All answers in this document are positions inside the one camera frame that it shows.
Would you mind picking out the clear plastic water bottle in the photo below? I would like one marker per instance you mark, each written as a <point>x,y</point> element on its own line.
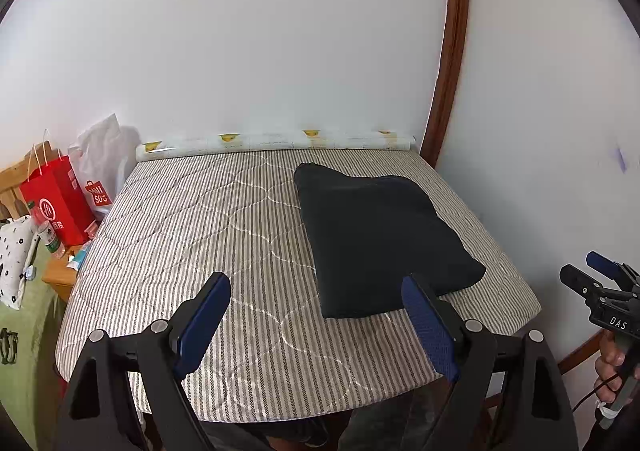
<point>50,238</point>

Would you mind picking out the green bedsheet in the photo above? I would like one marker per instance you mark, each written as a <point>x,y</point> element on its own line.
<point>30,356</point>

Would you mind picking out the white paper bag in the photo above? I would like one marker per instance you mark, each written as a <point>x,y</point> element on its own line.
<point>105,151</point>

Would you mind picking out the person's right hand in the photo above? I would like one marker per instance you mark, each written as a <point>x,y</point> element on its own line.
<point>607,371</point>

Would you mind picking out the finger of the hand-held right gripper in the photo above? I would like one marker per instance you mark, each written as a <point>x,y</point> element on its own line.
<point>580,281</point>
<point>602,263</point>

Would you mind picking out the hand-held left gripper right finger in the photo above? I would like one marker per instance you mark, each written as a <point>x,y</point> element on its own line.
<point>430,326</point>

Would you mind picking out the red paper bag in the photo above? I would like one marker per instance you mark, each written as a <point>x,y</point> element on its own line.
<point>55,201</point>

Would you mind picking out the brown wooden door frame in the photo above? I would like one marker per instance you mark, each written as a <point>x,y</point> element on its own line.
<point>452,56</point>

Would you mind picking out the small blue clip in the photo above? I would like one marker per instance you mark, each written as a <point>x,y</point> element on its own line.
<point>29,273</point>

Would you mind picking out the wooden headboard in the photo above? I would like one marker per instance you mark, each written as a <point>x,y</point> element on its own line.
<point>10,181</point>

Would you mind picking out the black sweatshirt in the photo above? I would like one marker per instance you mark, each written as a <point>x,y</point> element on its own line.
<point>380,231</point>

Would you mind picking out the person's dark pants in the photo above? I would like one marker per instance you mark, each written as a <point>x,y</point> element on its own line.
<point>380,426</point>

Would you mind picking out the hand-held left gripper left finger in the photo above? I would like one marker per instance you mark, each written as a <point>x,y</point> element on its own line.
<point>205,321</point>

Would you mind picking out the striped quilted mattress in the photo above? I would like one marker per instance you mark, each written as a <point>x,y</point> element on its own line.
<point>200,231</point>

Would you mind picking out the white roll with yellow print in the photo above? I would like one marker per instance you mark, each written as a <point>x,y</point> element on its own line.
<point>275,141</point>

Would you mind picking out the white and blue tube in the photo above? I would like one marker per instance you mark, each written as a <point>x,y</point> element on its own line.
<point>80,255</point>

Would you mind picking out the wooden nightstand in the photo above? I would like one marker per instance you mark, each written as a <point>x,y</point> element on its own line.
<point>60,278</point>

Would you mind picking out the white spotted cloth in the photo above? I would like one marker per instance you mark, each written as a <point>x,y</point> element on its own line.
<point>15,256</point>

